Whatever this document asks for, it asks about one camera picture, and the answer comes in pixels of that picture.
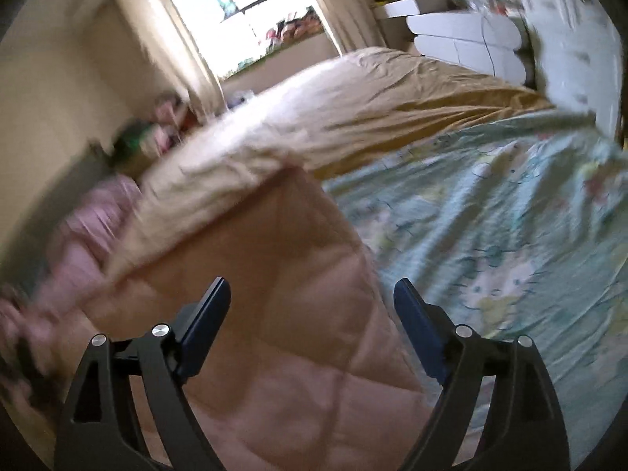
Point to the clothes on windowsill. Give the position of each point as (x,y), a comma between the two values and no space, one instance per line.
(297,27)

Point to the white rounded dresser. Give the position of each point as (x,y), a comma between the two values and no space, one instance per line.
(456,39)

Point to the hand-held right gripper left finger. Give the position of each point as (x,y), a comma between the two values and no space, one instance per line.
(208,324)

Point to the teal printed blanket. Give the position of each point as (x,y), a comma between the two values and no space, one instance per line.
(490,206)

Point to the pink rolled comforter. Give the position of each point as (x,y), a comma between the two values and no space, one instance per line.
(88,235)

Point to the grey headboard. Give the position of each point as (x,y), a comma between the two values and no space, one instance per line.
(54,196)

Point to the yellow bed sheet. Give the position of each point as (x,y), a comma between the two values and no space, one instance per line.
(368,103)

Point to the cream curtain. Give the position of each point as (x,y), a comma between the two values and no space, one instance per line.
(191,49)
(353,10)

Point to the pink quilted jacket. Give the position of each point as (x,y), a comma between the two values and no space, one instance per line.
(274,304)

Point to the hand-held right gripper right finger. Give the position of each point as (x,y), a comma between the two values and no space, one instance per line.
(419,328)

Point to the pile of clothes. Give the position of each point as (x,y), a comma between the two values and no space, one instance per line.
(142,140)

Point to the white vanity shelf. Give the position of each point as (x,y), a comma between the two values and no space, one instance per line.
(397,9)

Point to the white drawer cabinet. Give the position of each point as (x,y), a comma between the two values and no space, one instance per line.
(574,44)

